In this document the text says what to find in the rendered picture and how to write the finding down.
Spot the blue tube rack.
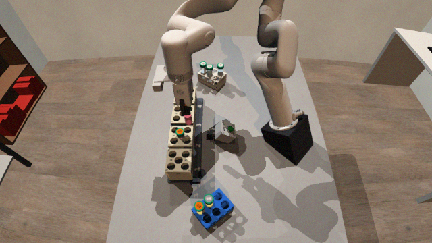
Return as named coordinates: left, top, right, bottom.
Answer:
left=191, top=189, right=234, bottom=230

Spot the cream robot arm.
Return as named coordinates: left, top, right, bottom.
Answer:
left=152, top=0, right=304, bottom=131

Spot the green tube cap with grey dot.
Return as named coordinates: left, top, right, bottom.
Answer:
left=204, top=194, right=214, bottom=207

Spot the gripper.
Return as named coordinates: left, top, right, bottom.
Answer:
left=172, top=75, right=193, bottom=115

